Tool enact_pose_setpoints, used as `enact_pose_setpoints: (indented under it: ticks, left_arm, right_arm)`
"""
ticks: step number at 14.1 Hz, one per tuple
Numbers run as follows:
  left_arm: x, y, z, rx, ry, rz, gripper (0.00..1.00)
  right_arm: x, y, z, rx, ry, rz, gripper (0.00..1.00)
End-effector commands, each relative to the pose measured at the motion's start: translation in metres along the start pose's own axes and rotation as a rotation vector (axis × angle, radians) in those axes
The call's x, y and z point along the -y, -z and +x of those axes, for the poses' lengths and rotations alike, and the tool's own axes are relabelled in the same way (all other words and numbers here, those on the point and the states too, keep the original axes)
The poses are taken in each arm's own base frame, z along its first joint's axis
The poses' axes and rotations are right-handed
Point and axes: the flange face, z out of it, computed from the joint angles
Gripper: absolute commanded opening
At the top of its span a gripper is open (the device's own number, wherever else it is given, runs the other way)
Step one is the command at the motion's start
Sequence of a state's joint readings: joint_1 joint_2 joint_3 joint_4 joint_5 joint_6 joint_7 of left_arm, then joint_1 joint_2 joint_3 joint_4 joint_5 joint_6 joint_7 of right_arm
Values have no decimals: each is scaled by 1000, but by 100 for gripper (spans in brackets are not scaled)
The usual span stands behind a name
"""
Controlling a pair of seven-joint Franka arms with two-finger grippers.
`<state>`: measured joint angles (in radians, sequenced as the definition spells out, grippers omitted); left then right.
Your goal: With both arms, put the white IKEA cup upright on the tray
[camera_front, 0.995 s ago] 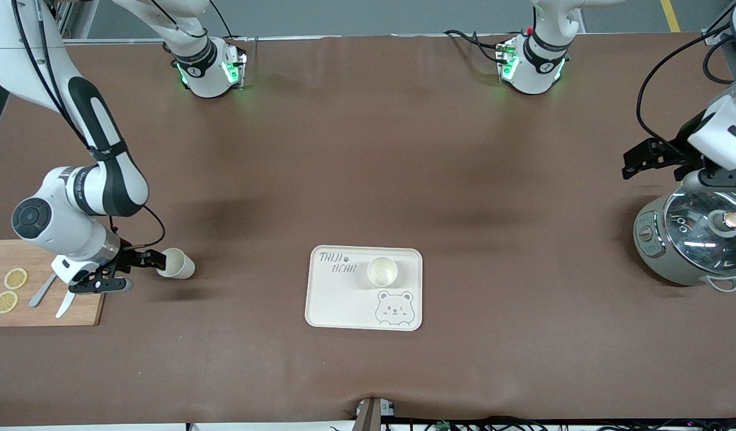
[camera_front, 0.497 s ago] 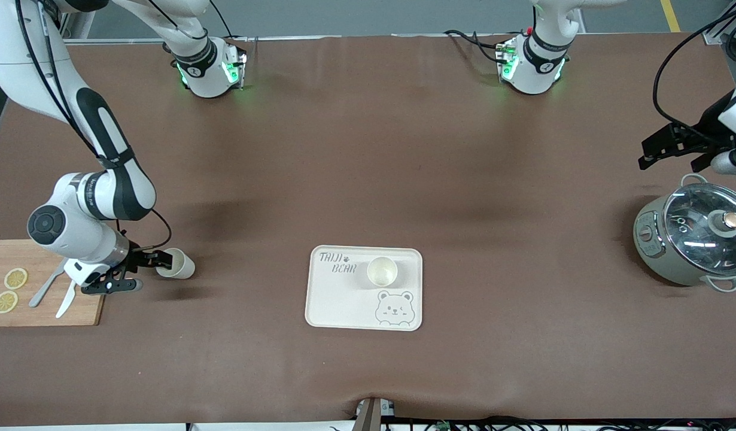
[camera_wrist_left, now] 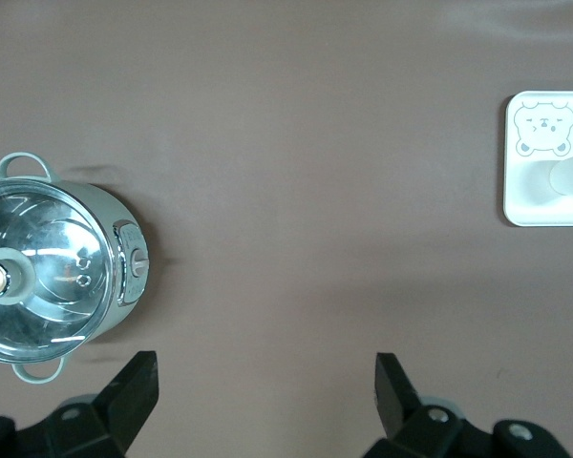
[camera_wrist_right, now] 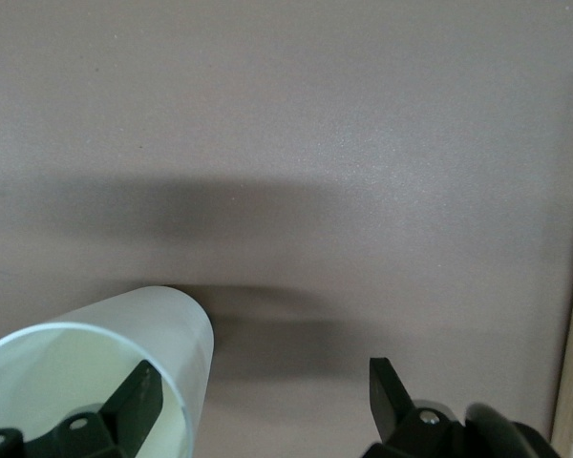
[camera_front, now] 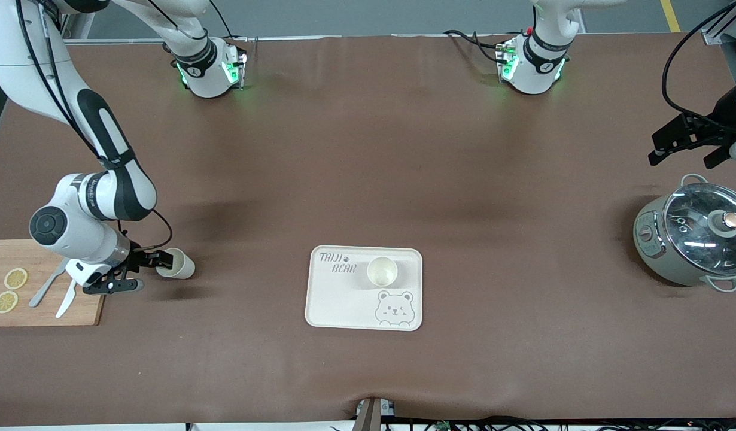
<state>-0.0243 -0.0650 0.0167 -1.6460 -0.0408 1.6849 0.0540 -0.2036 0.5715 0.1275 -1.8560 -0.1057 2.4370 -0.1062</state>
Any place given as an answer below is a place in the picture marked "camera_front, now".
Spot white IKEA cup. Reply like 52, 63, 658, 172
366, 255, 399, 287
155, 247, 196, 281

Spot cream bear print tray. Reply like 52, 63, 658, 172
304, 244, 424, 332

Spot white plastic knife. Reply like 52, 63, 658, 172
55, 280, 77, 319

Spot glass pot lid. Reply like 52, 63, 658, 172
662, 182, 736, 277

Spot grey plastic knife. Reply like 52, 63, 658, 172
28, 257, 70, 309

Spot wooden cutting board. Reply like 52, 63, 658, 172
0, 239, 107, 327

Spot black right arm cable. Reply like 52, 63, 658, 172
16, 0, 174, 251

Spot aluminium frame profile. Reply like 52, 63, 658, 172
60, 0, 99, 44
702, 0, 736, 46

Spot black base cables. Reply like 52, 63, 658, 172
443, 28, 513, 64

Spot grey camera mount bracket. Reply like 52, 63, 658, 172
355, 397, 397, 431

